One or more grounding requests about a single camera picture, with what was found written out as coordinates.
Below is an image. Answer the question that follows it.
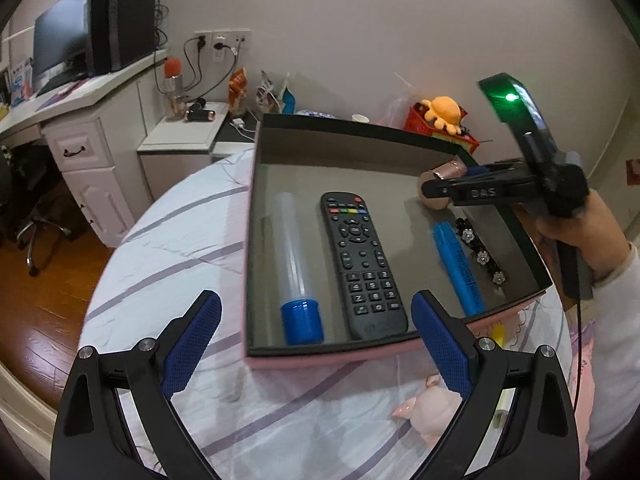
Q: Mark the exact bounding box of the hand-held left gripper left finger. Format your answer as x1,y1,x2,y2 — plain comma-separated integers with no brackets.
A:
50,290,223,480

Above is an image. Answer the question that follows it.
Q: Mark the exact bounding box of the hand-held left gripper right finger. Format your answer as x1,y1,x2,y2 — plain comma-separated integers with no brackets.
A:
410,290,581,480

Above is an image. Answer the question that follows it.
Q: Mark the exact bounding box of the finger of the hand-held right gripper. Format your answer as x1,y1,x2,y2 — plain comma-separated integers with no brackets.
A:
462,158,528,179

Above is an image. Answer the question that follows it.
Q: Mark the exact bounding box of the rose gold canister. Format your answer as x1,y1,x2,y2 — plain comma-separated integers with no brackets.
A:
418,159,468,211

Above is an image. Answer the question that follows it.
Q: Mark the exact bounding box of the yellow highlighter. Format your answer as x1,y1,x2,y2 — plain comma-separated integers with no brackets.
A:
486,321,518,431

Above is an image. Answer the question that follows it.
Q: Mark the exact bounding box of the pink baby doll figurine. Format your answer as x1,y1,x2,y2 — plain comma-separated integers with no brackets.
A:
391,374,463,448

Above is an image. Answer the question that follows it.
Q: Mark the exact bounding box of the blue highlighter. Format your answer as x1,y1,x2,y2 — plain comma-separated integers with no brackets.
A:
431,221,487,317

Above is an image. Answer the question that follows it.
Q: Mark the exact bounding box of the black flower hair clip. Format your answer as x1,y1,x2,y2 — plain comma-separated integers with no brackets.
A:
452,217,508,286

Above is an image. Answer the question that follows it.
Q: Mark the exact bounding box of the pink box with dark rim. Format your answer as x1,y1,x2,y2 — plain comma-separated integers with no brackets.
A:
244,112,551,372

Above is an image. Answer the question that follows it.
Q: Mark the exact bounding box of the black remote control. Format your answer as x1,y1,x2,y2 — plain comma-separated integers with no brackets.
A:
319,191,409,342

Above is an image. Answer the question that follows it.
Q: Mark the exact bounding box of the person's right forearm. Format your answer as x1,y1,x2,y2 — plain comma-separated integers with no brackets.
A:
587,242,640,453

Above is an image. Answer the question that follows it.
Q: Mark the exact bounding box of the person's right hand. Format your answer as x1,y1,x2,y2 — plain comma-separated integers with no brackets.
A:
515,194,631,281

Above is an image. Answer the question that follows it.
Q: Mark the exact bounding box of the orange octopus plush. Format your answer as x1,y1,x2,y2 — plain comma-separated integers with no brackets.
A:
420,96,463,135

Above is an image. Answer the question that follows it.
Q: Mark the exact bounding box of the red printed box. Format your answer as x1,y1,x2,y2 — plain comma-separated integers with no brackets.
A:
404,102,483,156

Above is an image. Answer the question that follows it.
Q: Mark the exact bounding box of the plastic bag of oranges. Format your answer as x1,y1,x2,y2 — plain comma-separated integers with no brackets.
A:
375,72,418,131

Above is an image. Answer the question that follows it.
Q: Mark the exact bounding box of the clear tube with blue cap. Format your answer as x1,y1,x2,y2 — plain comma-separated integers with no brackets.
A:
270,191,325,346

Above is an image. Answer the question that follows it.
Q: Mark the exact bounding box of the blue white snack bag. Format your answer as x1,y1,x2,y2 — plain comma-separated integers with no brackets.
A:
277,72,297,115

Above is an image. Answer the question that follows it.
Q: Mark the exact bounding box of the white side cabinet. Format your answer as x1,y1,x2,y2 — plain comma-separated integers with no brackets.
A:
137,101,231,201

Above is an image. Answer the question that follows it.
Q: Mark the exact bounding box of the low black-top cabinet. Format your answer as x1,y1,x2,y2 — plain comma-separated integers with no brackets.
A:
212,110,261,163

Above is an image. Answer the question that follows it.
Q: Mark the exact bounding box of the black office chair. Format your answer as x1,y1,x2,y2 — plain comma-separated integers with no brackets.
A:
0,142,73,277

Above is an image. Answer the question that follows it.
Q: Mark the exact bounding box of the white printed snack bag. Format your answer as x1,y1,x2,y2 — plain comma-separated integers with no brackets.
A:
256,71,281,111

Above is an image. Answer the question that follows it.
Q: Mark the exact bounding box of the black rose gold device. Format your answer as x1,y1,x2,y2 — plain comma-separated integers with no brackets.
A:
185,100,217,122

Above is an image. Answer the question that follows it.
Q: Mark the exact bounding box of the white desk with drawers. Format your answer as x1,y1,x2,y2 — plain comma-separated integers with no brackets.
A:
0,49,168,248

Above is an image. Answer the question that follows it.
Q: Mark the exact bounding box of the clear bottle with orange cap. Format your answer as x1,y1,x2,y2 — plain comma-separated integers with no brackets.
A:
162,57,185,121

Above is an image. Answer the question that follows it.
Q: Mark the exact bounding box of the orange snack bag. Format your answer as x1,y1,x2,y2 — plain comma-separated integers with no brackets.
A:
228,67,249,116

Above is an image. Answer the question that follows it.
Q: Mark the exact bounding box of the purple mouse pad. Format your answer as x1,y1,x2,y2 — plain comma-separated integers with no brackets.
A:
35,80,91,111

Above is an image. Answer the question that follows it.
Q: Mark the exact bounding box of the black keyboard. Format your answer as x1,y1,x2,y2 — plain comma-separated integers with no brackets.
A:
35,71,81,97

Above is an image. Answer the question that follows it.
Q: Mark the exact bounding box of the blue white packet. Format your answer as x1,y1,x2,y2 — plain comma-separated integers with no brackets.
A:
10,58,33,107

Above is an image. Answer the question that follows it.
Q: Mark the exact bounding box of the black computer tower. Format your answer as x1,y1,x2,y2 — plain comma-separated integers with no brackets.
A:
85,0,157,77

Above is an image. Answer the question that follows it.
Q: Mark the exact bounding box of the black computer monitor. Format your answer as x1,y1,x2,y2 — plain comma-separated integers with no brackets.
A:
32,0,96,88

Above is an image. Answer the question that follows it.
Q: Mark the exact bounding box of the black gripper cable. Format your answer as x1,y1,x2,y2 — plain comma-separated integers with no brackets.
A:
572,297,587,413

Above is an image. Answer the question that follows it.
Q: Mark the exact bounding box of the white bed frame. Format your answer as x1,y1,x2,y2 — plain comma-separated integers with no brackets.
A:
0,365,63,441

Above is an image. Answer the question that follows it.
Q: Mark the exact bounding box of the white charger cable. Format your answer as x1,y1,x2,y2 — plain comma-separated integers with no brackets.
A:
230,117,256,141

